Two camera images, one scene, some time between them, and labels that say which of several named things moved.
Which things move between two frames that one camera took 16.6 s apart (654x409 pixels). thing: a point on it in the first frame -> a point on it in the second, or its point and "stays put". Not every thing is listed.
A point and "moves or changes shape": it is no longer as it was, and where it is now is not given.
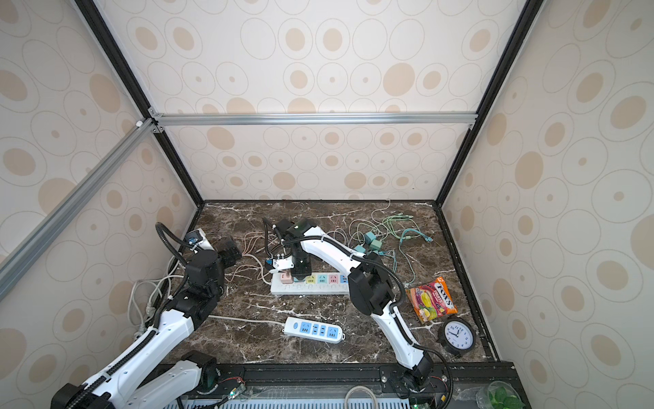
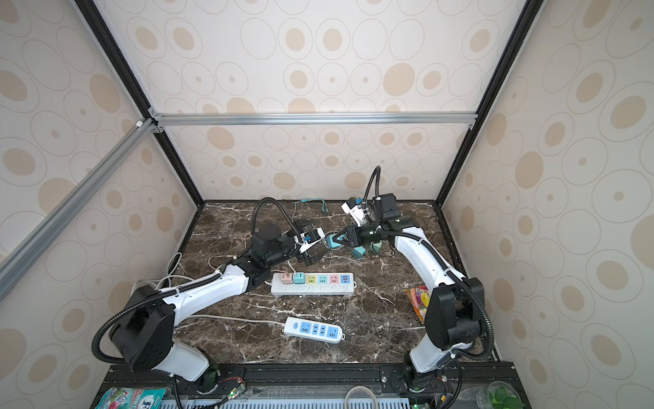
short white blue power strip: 313,330 stays put
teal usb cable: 427,238 moves or changes shape
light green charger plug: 375,244 stays put
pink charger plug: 286,278 stays put
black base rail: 360,382 stays put
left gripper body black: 225,259 -> 286,250
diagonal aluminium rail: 20,259 stays put
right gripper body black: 301,266 -> 369,233
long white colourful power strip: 320,284 stays put
